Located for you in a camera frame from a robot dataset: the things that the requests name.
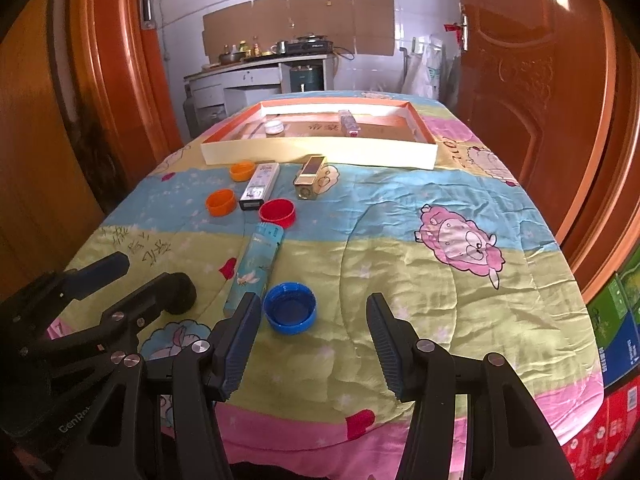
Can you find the metal pan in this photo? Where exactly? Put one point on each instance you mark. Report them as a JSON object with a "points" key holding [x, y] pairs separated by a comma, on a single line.
{"points": [[232, 56]]}

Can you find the carved orange wooden door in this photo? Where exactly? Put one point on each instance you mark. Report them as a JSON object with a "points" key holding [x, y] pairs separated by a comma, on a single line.
{"points": [[525, 85]]}

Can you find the red ribbon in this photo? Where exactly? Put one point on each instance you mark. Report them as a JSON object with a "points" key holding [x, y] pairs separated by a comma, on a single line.
{"points": [[451, 27]]}

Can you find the yellow cap bottle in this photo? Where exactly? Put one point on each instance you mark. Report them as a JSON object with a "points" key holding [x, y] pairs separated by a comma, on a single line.
{"points": [[243, 47]]}

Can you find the white plastic bags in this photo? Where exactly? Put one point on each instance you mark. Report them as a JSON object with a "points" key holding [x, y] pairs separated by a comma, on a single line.
{"points": [[425, 70]]}

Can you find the red label bottle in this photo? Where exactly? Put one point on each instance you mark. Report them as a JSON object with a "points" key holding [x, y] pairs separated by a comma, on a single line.
{"points": [[256, 48]]}

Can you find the metal cup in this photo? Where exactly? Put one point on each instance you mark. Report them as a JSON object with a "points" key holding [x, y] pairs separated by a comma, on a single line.
{"points": [[281, 47]]}

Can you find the red carton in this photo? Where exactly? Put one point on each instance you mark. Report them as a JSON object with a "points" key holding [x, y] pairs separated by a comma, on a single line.
{"points": [[600, 435]]}

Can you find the cardboard wall covering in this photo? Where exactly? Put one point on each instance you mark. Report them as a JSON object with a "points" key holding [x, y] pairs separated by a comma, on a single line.
{"points": [[300, 15]]}

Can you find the brown wooden panel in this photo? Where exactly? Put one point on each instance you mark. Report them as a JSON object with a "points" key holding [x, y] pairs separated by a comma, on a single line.
{"points": [[35, 135]]}

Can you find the metal lock strike plate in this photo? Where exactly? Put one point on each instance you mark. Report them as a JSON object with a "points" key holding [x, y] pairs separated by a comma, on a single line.
{"points": [[146, 7]]}

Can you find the yellow-orange bottle cap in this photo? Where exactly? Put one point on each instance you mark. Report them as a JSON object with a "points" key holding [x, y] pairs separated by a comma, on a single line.
{"points": [[242, 170]]}

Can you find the green carton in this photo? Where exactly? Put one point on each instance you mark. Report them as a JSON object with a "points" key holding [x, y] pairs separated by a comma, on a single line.
{"points": [[612, 305]]}

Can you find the clear patterned plastic box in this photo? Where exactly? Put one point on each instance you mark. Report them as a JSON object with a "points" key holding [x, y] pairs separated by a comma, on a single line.
{"points": [[348, 122]]}

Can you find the shallow cardboard box tray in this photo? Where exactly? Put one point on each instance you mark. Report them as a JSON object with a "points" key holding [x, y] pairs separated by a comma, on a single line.
{"points": [[320, 152]]}

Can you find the printed cartoon blanket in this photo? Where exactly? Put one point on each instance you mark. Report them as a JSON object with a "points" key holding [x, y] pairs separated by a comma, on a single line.
{"points": [[400, 310]]}

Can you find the red bottle cap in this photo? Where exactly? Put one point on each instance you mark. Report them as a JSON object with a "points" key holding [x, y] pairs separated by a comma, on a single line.
{"points": [[277, 212]]}

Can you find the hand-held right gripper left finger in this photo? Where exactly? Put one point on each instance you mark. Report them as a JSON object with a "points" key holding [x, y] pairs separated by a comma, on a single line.
{"points": [[240, 347]]}

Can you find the blue carton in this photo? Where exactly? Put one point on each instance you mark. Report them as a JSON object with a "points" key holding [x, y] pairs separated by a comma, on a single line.
{"points": [[620, 360]]}

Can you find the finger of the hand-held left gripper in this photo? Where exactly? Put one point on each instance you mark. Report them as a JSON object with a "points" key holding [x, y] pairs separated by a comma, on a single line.
{"points": [[135, 310], [97, 272]]}

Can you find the black gas stove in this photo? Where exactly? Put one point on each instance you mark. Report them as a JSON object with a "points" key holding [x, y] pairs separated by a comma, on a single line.
{"points": [[306, 46]]}

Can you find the blue bottle cap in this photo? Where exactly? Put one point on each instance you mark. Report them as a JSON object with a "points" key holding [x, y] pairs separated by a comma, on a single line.
{"points": [[290, 308]]}

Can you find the green air fryer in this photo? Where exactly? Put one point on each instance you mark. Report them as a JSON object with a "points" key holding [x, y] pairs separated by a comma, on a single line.
{"points": [[306, 77]]}

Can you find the white kitchen counter cabinet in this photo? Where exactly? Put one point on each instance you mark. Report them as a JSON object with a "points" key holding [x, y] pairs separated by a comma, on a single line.
{"points": [[250, 77]]}

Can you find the teal long box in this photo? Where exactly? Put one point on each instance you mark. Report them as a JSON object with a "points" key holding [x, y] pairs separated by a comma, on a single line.
{"points": [[255, 265]]}

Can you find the white bottle cap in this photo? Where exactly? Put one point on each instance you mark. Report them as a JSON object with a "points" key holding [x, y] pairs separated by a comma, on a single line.
{"points": [[274, 127]]}

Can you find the gold rectangular box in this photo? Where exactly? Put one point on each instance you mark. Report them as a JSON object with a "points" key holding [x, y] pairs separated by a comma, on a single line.
{"points": [[310, 177]]}

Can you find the white printed small box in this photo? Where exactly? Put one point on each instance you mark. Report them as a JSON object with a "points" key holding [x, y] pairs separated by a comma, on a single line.
{"points": [[260, 186]]}

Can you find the orange bottle cap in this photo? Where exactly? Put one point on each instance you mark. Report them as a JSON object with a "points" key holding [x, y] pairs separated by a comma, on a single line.
{"points": [[221, 203]]}

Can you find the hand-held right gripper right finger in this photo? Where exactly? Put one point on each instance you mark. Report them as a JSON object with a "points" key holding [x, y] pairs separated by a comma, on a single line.
{"points": [[387, 355]]}

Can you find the orange wooden door frame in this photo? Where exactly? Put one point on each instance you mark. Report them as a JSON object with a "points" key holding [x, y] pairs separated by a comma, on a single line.
{"points": [[115, 85]]}

